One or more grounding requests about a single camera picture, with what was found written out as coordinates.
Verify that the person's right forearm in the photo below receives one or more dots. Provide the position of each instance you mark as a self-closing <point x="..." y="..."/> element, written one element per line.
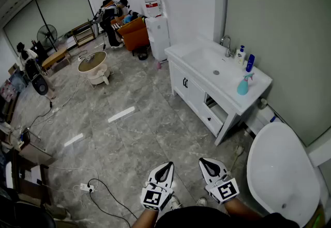
<point x="240" y="207"/>

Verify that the round white side table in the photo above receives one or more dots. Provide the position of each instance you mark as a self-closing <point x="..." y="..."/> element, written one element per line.
<point x="93" y="64"/>

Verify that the white sink cabinet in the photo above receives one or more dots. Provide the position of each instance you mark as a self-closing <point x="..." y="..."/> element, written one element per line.
<point x="199" y="66"/>

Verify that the wooden desk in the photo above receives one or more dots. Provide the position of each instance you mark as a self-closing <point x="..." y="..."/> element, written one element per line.
<point x="31" y="154"/>

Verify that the wooden shelf rack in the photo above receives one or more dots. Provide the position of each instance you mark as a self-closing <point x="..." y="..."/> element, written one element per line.
<point x="84" y="34"/>

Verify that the pale window blind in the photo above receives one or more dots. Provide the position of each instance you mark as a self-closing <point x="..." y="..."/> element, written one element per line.
<point x="64" y="7"/>
<point x="22" y="25"/>

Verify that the clear water jug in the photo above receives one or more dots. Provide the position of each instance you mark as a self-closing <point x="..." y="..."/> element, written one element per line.
<point x="153" y="4"/>

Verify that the person's white shoe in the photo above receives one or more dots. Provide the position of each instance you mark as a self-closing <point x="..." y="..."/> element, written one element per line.
<point x="175" y="202"/>
<point x="201" y="201"/>

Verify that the chrome faucet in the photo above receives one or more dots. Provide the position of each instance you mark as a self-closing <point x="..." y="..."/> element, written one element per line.
<point x="228" y="46"/>

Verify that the black standing fan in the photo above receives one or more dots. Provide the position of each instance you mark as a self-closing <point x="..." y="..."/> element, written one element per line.
<point x="47" y="35"/>

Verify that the person's black clothing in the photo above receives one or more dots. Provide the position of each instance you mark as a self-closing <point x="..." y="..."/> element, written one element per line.
<point x="219" y="218"/>

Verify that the black office chair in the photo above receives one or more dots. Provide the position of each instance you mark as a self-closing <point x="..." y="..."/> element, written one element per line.
<point x="23" y="214"/>

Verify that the white water dispenser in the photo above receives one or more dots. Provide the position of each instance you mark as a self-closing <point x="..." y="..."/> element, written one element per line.
<point x="159" y="38"/>

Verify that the white pump soap bottle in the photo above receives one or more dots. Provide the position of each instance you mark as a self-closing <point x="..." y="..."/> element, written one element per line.
<point x="240" y="57"/>

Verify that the teal spray bottle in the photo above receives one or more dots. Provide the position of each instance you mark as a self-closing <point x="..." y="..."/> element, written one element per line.
<point x="242" y="88"/>

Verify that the white power strip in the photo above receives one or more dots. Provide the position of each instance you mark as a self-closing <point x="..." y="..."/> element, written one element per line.
<point x="86" y="187"/>
<point x="56" y="110"/>

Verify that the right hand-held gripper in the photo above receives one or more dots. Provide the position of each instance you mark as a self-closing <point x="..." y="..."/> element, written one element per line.
<point x="225" y="190"/>

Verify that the black slippers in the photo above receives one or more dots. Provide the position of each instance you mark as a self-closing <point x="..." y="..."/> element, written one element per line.
<point x="142" y="55"/>

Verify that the grey water pipe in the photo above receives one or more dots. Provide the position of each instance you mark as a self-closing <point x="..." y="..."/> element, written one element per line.
<point x="263" y="103"/>

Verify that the wooden coffee table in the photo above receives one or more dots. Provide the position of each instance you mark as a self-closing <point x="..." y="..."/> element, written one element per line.
<point x="55" y="56"/>

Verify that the orange armchair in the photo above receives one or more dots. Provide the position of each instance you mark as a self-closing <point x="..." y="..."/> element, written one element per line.
<point x="135" y="35"/>

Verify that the blue bottle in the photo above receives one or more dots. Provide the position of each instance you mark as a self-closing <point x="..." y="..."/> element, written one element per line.
<point x="250" y="63"/>

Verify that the pink floor object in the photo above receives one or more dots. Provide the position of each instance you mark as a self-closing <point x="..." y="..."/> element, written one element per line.
<point x="158" y="65"/>

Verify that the person's left forearm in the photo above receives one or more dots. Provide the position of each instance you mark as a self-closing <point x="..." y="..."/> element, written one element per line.
<point x="146" y="219"/>

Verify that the white bathtub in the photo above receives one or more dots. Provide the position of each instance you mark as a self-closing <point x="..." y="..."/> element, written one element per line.
<point x="279" y="170"/>

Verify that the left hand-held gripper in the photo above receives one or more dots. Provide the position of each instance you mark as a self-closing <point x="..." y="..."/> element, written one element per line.
<point x="156" y="197"/>

